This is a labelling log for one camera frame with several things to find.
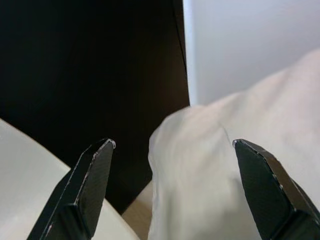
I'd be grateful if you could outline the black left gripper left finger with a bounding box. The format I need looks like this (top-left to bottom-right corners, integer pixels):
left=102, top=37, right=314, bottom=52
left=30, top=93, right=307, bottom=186
left=26, top=138, right=117, bottom=240

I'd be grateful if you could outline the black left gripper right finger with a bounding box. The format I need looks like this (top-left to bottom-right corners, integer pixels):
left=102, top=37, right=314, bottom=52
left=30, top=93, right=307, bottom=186
left=231, top=138, right=320, bottom=240

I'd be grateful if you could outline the white plastic shell chair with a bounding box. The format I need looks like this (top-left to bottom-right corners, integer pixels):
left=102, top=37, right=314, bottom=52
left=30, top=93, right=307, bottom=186
left=0, top=117, right=141, bottom=240
left=182, top=0, right=320, bottom=108

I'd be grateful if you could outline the large cream pillow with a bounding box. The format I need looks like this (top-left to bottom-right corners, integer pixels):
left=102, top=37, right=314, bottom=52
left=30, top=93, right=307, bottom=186
left=147, top=48, right=320, bottom=240

